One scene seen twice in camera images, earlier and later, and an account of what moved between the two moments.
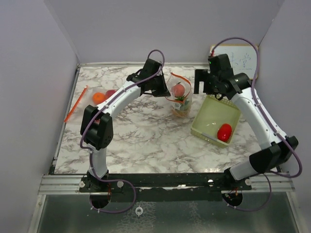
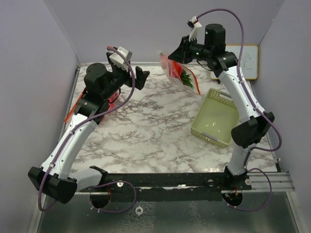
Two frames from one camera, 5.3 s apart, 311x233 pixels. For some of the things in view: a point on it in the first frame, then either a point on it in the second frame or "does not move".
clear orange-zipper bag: x=181 y=95 → x=181 y=73
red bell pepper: x=225 y=132 → x=174 y=69
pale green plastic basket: x=214 y=113 does not move
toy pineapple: x=181 y=106 → x=185 y=79
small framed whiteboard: x=242 y=58 does not move
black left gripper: x=164 y=91 → x=141 y=75
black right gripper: x=202 y=75 → x=180 y=54
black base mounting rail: x=164 y=187 does not move
